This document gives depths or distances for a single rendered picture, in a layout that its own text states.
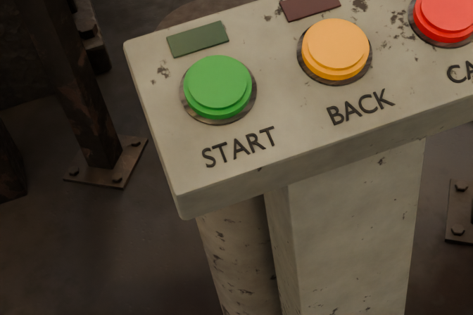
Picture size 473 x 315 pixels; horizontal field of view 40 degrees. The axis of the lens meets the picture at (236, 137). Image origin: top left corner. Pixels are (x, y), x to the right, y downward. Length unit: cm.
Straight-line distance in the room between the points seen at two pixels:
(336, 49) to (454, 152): 78
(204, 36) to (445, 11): 15
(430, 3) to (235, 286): 46
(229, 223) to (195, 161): 30
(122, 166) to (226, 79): 82
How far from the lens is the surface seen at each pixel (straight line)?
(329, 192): 44
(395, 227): 51
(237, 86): 38
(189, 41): 41
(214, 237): 71
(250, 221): 66
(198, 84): 38
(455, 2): 43
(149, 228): 110
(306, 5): 42
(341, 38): 40
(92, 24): 139
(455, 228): 105
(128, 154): 120
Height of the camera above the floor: 86
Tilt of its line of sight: 46 degrees down
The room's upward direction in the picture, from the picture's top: 10 degrees counter-clockwise
